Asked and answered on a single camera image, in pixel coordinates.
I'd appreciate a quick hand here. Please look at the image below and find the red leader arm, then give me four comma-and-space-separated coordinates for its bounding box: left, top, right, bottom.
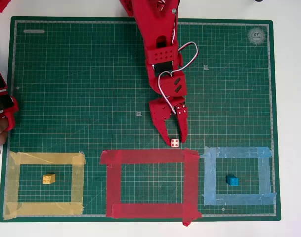
0, 0, 19, 131

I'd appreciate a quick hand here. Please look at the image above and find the blue cube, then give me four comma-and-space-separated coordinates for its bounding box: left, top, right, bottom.
226, 174, 240, 186

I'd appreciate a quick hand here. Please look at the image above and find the red tape square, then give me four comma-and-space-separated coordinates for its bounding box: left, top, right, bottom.
99, 148, 203, 227

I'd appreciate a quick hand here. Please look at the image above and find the blue tape square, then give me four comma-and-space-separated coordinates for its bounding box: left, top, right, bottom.
201, 146, 277, 207

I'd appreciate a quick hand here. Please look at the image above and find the yellow cube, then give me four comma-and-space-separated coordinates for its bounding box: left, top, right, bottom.
42, 173, 56, 185

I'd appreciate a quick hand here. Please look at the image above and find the yellow tape square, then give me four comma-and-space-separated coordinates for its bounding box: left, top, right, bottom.
3, 150, 86, 220

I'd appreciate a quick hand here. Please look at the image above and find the green cutting mat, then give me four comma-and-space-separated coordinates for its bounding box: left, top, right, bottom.
0, 16, 281, 222

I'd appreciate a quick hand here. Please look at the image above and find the white servo cable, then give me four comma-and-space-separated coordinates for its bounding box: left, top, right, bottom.
157, 41, 199, 116

